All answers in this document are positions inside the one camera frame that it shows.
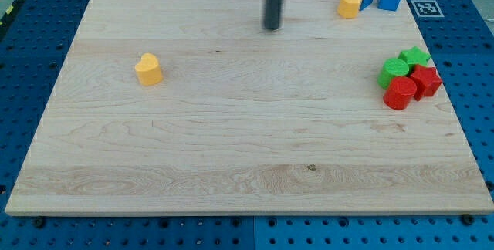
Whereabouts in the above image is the green star block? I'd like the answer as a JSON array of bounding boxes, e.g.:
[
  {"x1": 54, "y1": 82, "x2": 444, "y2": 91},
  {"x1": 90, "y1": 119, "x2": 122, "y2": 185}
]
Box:
[{"x1": 398, "y1": 46, "x2": 431, "y2": 69}]

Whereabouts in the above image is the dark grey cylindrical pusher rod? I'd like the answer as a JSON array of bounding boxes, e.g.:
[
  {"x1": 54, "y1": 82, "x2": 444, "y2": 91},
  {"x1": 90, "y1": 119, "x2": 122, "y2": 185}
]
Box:
[{"x1": 262, "y1": 0, "x2": 289, "y2": 32}]

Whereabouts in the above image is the yellow heart block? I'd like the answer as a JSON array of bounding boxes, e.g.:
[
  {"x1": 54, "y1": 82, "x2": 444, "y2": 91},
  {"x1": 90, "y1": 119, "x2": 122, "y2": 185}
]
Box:
[{"x1": 134, "y1": 52, "x2": 164, "y2": 86}]

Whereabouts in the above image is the yellow pentagon block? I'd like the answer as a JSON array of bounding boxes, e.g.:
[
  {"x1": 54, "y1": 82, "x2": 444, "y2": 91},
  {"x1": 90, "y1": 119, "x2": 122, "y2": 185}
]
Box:
[{"x1": 337, "y1": 0, "x2": 363, "y2": 19}]

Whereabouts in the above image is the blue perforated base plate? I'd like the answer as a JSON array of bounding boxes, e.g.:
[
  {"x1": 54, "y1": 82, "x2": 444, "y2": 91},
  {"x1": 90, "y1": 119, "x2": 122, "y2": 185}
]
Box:
[{"x1": 1, "y1": 0, "x2": 493, "y2": 249}]

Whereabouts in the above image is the green cylinder block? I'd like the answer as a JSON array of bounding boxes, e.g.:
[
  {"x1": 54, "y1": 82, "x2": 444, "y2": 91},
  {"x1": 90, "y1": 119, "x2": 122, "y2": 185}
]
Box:
[{"x1": 377, "y1": 58, "x2": 409, "y2": 89}]

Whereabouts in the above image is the red star block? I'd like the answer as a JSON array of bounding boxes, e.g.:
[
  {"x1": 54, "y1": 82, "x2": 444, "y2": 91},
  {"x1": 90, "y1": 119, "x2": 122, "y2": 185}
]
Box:
[{"x1": 410, "y1": 64, "x2": 442, "y2": 101}]

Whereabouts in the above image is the light wooden board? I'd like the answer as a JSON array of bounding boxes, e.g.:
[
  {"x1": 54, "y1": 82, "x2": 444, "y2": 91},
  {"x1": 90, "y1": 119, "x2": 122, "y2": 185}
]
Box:
[{"x1": 5, "y1": 0, "x2": 493, "y2": 216}]

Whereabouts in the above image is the white fiducial marker tag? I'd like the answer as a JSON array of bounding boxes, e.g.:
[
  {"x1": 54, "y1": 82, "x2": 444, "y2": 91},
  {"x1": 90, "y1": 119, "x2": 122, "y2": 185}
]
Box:
[{"x1": 411, "y1": 0, "x2": 444, "y2": 18}]

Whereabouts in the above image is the red cylinder block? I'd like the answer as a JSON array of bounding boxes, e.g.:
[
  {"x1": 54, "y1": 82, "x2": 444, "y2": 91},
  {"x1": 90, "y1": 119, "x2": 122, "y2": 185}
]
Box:
[{"x1": 383, "y1": 76, "x2": 417, "y2": 110}]

